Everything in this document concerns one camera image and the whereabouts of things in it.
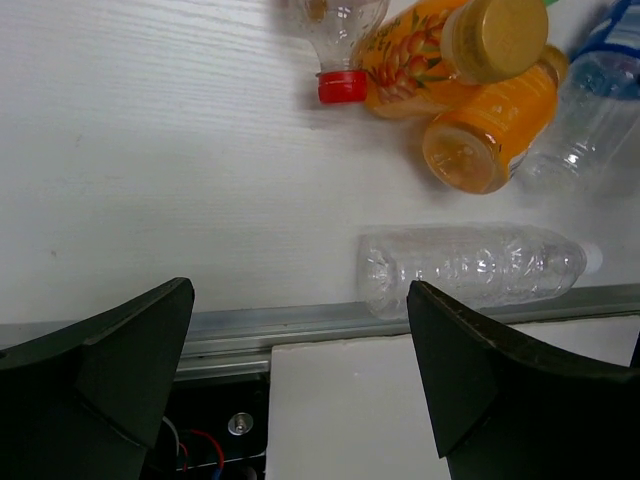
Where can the clear bottle blue label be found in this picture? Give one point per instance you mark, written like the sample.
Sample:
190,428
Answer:
597,110

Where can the aluminium table edge rail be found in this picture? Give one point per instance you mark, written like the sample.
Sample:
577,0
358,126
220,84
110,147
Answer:
234,343

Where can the orange juice bottle gold cap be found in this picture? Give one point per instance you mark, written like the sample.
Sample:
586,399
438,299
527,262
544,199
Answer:
437,55

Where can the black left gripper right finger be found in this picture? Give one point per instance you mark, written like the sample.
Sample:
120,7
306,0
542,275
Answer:
504,405

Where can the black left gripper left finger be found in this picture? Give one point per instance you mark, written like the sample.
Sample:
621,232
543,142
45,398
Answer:
87,401

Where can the clear bottle red cap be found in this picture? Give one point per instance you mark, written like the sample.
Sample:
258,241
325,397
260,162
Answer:
337,31

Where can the clear bottle white cap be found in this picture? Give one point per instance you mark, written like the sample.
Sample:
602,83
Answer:
480,265

